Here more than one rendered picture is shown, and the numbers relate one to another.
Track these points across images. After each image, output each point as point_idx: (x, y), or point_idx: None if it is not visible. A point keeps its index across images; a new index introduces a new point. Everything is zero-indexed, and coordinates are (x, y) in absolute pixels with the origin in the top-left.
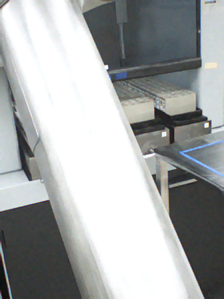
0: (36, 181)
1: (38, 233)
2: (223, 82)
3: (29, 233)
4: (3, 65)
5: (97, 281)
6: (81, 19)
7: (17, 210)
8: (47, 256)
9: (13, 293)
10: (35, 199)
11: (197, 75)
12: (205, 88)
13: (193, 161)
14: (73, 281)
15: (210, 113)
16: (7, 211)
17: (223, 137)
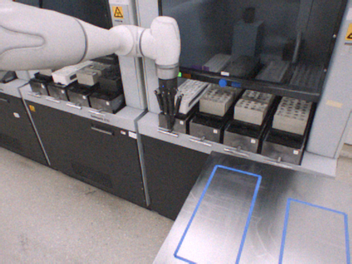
0: (161, 128)
1: (160, 156)
2: (345, 123)
3: (156, 153)
4: (139, 56)
5: None
6: None
7: (150, 137)
8: (165, 170)
9: (146, 176)
10: (160, 137)
11: (317, 106)
12: (322, 121)
13: (208, 177)
14: (178, 190)
15: (321, 143)
16: (145, 136)
17: (267, 173)
